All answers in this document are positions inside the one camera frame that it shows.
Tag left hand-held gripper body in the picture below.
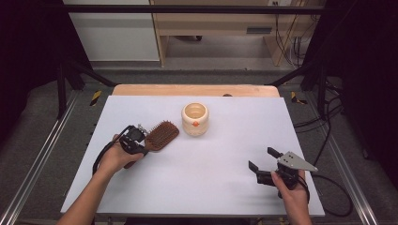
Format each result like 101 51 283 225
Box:
118 124 148 155

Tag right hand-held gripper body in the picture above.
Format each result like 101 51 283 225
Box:
256 151 318 190

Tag brown wooden hairbrush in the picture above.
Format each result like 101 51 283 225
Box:
123 120 180 170

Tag cream ceramic cup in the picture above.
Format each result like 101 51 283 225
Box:
181 102 210 137

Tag person's left hand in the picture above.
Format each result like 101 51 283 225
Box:
97 134 145 176

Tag person's right hand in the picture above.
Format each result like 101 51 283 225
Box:
270 170 311 216

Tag yellow black tape marker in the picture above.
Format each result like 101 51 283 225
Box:
89 90 103 107
290 91 309 106

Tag wooden table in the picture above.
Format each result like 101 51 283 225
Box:
112 83 281 98

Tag white cabinet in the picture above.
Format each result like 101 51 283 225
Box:
62 0 161 62

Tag black curtain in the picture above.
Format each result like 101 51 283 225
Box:
0 0 92 146
304 0 398 184

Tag grey desk label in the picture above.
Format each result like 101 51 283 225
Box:
246 26 273 35

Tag light wooden desk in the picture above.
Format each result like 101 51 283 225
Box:
149 0 327 68

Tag black floor cables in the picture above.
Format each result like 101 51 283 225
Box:
294 79 345 167

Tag aluminium floor rail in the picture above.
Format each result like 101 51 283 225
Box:
0 90 80 225
304 93 380 225

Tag black looped floor cable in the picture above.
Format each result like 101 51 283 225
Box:
311 172 355 218

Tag black metal frame stand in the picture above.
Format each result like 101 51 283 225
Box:
266 60 329 118
55 59 117 120

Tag bundle of wall cables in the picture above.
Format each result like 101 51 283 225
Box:
272 0 317 68

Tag black horizontal frame bar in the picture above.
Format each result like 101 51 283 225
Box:
40 4 345 15

